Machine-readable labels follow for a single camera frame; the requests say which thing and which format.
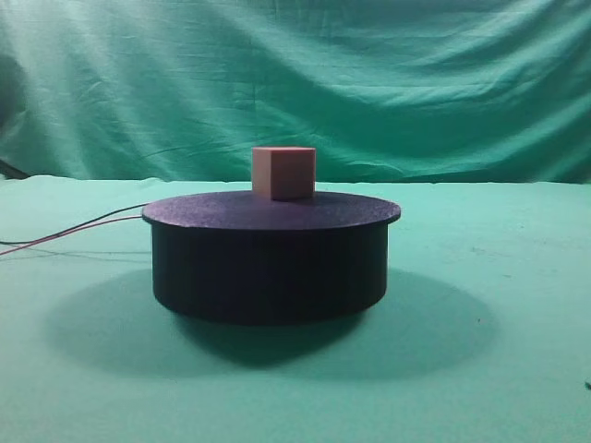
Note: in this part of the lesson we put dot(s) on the pink cube block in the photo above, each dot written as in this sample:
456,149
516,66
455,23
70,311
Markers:
283,173

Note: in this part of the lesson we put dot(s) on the black round turntable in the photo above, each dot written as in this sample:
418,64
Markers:
237,258

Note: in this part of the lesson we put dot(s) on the green backdrop cloth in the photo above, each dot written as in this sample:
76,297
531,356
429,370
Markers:
385,91

